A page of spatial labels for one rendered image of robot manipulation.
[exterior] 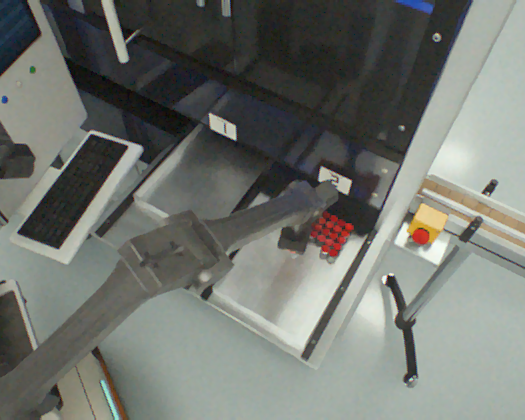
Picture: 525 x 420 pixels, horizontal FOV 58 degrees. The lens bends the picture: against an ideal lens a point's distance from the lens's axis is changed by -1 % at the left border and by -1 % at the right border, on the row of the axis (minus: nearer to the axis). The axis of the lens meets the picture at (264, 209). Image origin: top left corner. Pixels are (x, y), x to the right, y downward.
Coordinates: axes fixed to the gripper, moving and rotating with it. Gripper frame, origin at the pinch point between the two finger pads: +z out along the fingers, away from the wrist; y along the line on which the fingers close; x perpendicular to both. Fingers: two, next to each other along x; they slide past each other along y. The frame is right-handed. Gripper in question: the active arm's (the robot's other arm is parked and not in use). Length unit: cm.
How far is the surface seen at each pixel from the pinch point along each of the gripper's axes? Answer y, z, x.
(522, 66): 213, 97, -99
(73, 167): 11, 10, 72
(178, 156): 21.4, 4.7, 40.8
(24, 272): -3, 92, 120
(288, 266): -3.5, 4.2, 0.0
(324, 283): -5.4, 4.1, -10.0
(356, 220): 15.6, 4.8, -14.2
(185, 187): 11.6, 4.5, 34.6
